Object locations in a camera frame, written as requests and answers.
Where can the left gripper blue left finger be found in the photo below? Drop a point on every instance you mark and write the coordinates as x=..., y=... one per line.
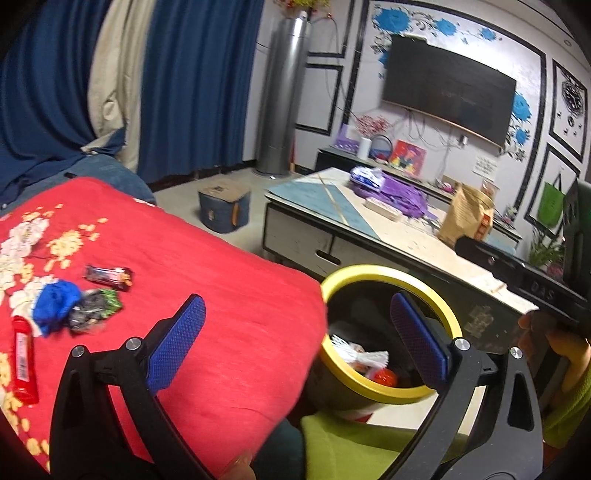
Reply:
x=171, y=340

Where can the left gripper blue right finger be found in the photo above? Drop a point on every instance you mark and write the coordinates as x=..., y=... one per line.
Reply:
x=427, y=350

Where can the white foam fruit net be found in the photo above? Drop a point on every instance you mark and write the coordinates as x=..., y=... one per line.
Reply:
x=362, y=361

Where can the red plastic bag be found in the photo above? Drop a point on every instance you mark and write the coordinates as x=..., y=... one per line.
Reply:
x=384, y=377

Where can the yellow rimmed black trash bin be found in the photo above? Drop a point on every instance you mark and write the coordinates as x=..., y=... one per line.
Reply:
x=358, y=300

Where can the person's right hand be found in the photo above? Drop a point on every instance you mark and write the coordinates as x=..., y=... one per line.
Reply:
x=574, y=348

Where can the dark snack bar wrapper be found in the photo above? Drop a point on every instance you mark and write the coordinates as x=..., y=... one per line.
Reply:
x=117, y=278

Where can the green tote bag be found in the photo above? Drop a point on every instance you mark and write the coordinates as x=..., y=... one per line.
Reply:
x=550, y=206

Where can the green black snack wrapper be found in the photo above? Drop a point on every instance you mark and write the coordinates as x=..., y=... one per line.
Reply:
x=94, y=307

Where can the brown paper snack bag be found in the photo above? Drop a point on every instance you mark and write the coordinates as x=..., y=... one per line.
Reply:
x=470, y=214

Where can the blue crumpled cloth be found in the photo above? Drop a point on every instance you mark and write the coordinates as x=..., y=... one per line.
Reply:
x=53, y=305

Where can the white rectangular box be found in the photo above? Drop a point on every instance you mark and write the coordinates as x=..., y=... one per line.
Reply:
x=383, y=209

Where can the purple bag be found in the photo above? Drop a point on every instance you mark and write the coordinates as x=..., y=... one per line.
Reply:
x=406, y=198

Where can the blue storage stool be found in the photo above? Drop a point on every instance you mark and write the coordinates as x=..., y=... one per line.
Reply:
x=224, y=205

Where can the red bottle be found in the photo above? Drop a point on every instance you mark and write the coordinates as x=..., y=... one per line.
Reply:
x=24, y=377

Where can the white coffee table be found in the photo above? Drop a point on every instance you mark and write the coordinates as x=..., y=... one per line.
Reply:
x=317, y=224

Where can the blue white tissue pack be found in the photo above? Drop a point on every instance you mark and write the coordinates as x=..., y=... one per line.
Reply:
x=366, y=177

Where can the blue sofa cover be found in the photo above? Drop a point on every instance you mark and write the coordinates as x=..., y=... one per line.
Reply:
x=100, y=167

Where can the colourful framed picture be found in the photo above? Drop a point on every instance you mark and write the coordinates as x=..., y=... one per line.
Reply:
x=408, y=158

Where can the white vase with red flowers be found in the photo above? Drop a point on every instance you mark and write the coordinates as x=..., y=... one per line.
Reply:
x=368, y=127

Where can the beige curtain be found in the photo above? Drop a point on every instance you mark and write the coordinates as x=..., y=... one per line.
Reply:
x=116, y=77

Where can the dark blue curtain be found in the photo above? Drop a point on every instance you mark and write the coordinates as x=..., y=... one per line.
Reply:
x=195, y=89

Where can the silver standing air conditioner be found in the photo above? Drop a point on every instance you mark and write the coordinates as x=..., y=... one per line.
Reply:
x=282, y=87

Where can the yellow artificial flowers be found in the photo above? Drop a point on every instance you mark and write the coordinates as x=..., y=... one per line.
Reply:
x=314, y=5

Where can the black wall television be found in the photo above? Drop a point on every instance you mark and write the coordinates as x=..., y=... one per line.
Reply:
x=450, y=87

